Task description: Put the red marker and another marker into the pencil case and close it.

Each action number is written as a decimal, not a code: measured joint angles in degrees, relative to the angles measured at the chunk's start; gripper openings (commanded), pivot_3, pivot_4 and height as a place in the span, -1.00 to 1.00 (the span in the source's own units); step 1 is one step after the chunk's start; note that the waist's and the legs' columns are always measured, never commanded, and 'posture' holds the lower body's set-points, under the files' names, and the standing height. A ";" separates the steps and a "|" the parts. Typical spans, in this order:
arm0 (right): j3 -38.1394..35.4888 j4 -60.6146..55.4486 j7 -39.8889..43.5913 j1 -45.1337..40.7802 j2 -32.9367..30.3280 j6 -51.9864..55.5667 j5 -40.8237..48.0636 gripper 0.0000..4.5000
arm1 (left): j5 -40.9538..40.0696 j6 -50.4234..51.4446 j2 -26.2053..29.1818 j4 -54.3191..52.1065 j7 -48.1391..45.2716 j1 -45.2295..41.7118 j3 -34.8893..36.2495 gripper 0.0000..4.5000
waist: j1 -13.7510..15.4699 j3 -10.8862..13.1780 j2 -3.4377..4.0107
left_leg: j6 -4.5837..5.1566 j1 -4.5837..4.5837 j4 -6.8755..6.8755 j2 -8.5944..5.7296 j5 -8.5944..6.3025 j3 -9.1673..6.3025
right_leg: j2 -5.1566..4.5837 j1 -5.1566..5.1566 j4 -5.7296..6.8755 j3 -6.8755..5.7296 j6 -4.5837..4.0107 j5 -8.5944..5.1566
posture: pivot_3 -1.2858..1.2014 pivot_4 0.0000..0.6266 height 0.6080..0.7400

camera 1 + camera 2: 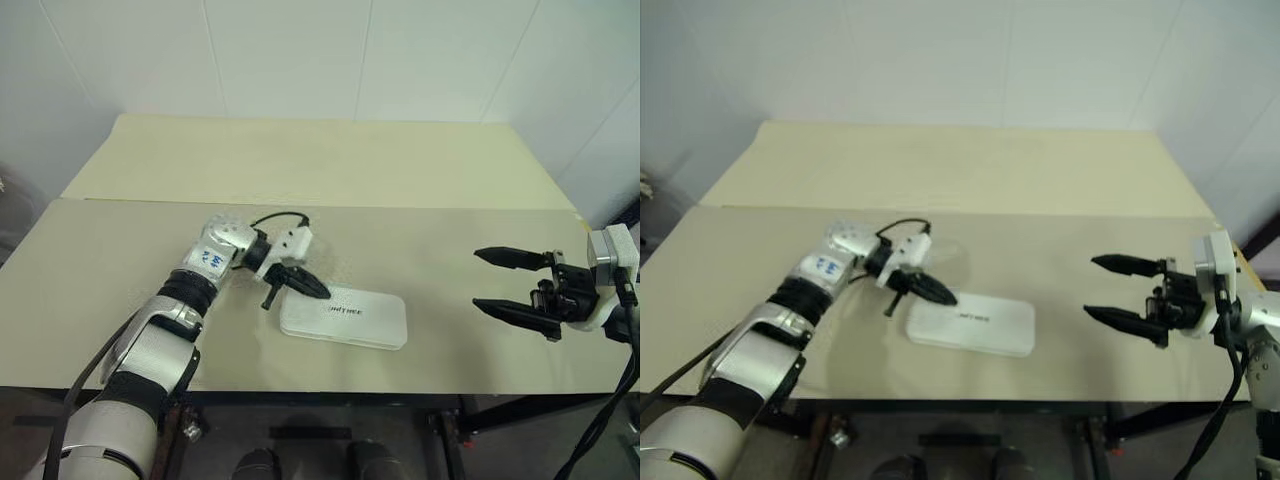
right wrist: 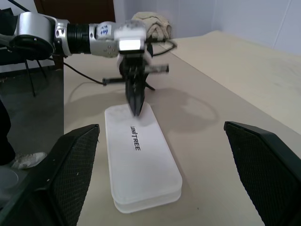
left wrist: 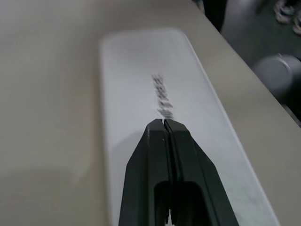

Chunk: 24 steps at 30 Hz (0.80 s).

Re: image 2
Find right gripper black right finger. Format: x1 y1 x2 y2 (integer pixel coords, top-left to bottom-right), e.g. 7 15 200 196
223 121 301 226

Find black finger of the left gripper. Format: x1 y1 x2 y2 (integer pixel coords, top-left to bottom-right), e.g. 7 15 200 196
125 79 137 118
135 79 146 117

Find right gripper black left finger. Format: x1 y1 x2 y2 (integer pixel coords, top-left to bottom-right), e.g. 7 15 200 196
0 123 101 226

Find white plastic pencil case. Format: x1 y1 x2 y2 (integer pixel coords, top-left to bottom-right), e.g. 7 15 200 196
103 101 183 214

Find white shoe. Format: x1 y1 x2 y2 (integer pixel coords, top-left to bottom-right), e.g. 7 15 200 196
11 151 48 170

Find beige crumpled cloth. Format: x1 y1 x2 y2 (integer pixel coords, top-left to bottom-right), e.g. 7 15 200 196
130 11 173 40

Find dark trouser leg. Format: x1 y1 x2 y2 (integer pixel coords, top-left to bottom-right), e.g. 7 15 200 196
0 98 16 166

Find black thin stand legs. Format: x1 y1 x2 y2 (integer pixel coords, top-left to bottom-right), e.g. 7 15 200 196
23 56 48 97

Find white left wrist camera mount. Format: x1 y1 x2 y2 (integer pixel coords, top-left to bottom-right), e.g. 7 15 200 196
114 19 153 71

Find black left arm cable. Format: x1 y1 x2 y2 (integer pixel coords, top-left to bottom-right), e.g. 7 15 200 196
62 39 177 86

